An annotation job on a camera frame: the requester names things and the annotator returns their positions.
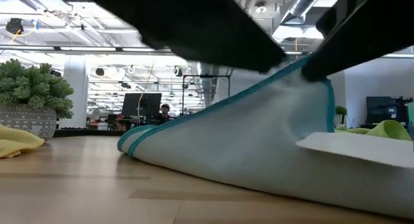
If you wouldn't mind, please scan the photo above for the person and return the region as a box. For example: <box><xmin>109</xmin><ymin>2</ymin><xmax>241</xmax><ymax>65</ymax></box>
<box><xmin>158</xmin><ymin>103</ymin><xmax>172</xmax><ymax>123</ymax></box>

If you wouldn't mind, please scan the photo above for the black ceiling cable reel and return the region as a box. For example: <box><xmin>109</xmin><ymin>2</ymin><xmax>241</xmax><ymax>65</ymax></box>
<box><xmin>5</xmin><ymin>17</ymin><xmax>25</xmax><ymax>35</ymax></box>

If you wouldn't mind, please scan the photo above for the lime green microfiber towel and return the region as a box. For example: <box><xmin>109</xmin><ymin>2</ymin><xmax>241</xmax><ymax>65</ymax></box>
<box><xmin>334</xmin><ymin>119</ymin><xmax>413</xmax><ymax>142</ymax></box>

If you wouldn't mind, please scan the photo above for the blue microfiber towel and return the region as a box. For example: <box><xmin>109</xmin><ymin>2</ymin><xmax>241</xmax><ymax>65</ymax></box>
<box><xmin>116</xmin><ymin>54</ymin><xmax>414</xmax><ymax>220</ymax></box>

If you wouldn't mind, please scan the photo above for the yellow microfiber towel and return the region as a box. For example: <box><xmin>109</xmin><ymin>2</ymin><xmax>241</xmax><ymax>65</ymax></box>
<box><xmin>0</xmin><ymin>123</ymin><xmax>45</xmax><ymax>159</ymax></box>

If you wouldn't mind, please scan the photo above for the silver ventilation duct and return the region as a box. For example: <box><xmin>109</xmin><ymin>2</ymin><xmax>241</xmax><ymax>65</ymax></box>
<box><xmin>279</xmin><ymin>0</ymin><xmax>326</xmax><ymax>24</ymax></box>

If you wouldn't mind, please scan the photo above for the linear ceiling light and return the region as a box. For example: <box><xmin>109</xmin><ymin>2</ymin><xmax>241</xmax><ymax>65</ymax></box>
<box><xmin>0</xmin><ymin>45</ymin><xmax>414</xmax><ymax>59</ymax></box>

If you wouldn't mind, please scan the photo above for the succulent plant in patterned pot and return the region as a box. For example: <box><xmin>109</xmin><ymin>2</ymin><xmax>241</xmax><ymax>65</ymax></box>
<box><xmin>0</xmin><ymin>58</ymin><xmax>75</xmax><ymax>140</ymax></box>

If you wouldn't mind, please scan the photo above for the dark background monitor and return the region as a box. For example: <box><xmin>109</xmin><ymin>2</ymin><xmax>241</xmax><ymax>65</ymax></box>
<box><xmin>365</xmin><ymin>96</ymin><xmax>409</xmax><ymax>125</ymax></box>

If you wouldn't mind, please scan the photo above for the black metal table frame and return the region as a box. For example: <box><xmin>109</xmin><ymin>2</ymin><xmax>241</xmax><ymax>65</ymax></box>
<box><xmin>53</xmin><ymin>129</ymin><xmax>125</xmax><ymax>137</ymax></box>

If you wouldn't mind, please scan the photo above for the black background monitor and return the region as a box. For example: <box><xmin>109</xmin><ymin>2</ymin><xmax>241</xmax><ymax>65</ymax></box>
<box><xmin>122</xmin><ymin>93</ymin><xmax>162</xmax><ymax>118</ymax></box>

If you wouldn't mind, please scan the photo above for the black gantry frame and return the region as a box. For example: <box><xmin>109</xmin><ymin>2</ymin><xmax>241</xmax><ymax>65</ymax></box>
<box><xmin>182</xmin><ymin>74</ymin><xmax>231</xmax><ymax>117</ymax></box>

